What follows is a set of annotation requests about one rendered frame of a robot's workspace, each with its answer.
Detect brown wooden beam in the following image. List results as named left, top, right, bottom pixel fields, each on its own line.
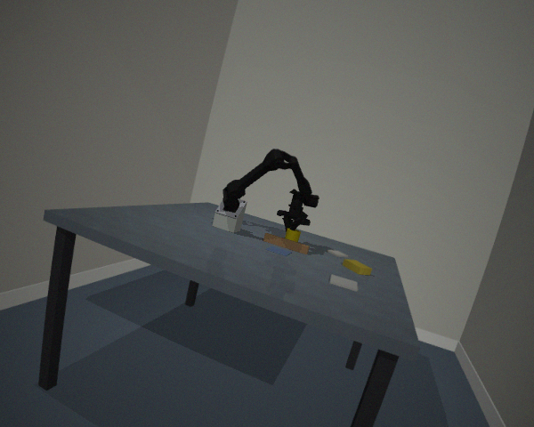
left=263, top=233, right=310, bottom=254

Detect olive yellow rectangular block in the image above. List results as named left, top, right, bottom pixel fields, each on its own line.
left=342, top=259, right=372, bottom=276

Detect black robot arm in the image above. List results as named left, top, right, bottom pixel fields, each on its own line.
left=222, top=149, right=320, bottom=213

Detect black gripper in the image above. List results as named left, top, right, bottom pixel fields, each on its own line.
left=277, top=203, right=311, bottom=233

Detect olive yellow cup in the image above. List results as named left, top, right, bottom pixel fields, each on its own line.
left=285, top=228, right=301, bottom=242

